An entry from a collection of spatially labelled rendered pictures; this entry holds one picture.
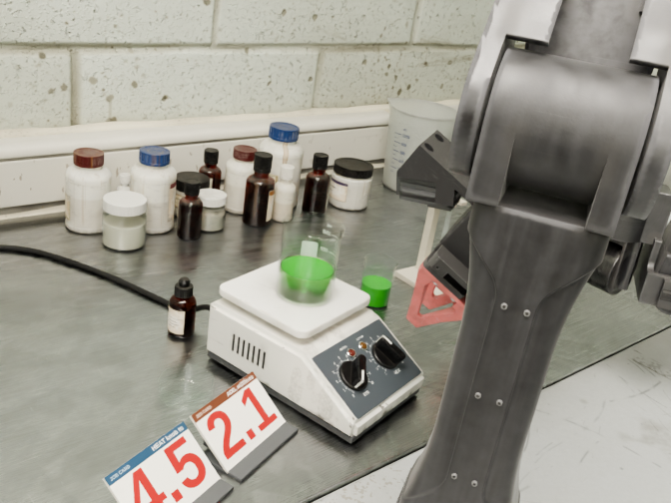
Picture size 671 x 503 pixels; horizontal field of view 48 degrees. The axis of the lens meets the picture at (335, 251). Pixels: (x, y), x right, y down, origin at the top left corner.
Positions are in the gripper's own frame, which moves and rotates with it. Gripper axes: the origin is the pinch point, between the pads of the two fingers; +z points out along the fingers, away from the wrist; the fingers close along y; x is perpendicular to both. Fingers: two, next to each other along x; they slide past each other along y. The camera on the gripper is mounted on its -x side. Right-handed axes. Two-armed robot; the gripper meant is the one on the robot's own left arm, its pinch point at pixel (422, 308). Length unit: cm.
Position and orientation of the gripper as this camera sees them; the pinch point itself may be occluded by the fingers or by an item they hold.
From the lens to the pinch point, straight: 74.2
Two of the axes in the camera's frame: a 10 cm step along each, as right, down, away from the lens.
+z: -5.1, 5.9, 6.3
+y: -4.6, 4.3, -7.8
